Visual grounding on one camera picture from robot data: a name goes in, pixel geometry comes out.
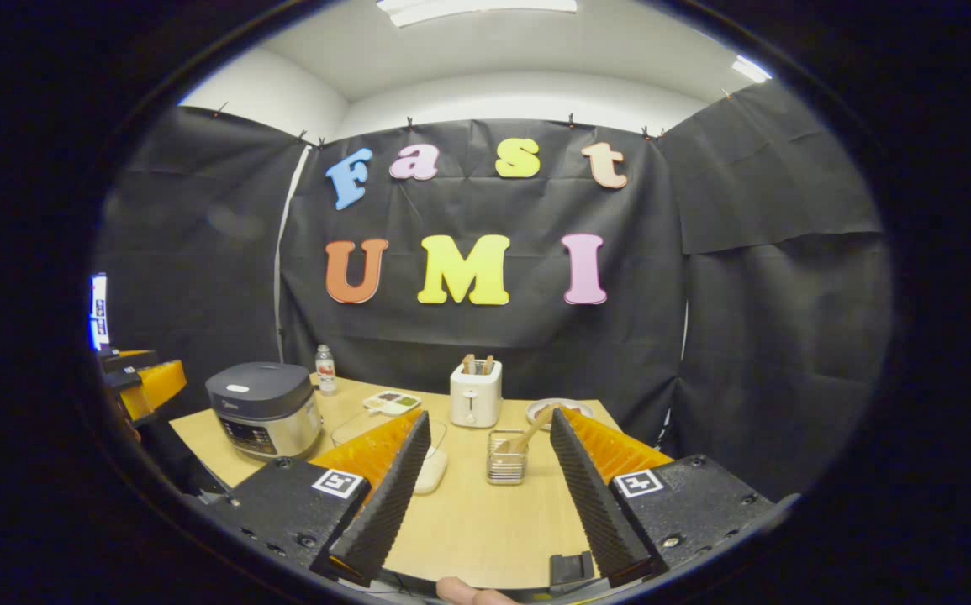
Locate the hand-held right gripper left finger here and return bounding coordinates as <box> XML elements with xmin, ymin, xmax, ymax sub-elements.
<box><xmin>203</xmin><ymin>410</ymin><xmax>433</xmax><ymax>587</ymax></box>

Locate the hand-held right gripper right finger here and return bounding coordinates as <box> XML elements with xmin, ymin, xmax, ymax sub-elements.
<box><xmin>549</xmin><ymin>408</ymin><xmax>789</xmax><ymax>587</ymax></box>

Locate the metal wire chopstick holder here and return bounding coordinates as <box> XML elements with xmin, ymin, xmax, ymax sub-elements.
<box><xmin>486</xmin><ymin>429</ymin><xmax>530</xmax><ymax>487</ymax></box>

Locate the dark grey rice cooker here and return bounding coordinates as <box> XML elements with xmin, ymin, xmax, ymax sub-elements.
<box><xmin>205</xmin><ymin>362</ymin><xmax>324</xmax><ymax>461</ymax></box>

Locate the wooden spoon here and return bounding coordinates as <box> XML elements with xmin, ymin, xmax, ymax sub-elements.
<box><xmin>493</xmin><ymin>405</ymin><xmax>560</xmax><ymax>455</ymax></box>

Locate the computer monitor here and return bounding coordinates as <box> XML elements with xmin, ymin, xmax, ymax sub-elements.
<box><xmin>88</xmin><ymin>273</ymin><xmax>110</xmax><ymax>351</ymax></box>

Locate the clear glass tray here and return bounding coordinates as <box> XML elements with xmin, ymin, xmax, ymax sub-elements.
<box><xmin>331</xmin><ymin>409</ymin><xmax>449</xmax><ymax>497</ymax></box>

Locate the white divided dish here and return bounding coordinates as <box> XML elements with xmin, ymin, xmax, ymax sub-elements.
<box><xmin>362</xmin><ymin>391</ymin><xmax>422</xmax><ymax>418</ymax></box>

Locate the white round plate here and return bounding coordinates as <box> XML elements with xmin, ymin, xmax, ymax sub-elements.
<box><xmin>525</xmin><ymin>398</ymin><xmax>594</xmax><ymax>432</ymax></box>

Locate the white toaster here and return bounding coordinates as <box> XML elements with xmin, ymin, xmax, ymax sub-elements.
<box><xmin>450</xmin><ymin>360</ymin><xmax>504</xmax><ymax>429</ymax></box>

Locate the small ceiling light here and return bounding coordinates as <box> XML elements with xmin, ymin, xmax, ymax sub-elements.
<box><xmin>731</xmin><ymin>55</ymin><xmax>773</xmax><ymax>83</ymax></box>

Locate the long ceiling light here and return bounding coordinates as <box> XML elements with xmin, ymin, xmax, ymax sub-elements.
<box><xmin>376</xmin><ymin>0</ymin><xmax>578</xmax><ymax>28</ymax></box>

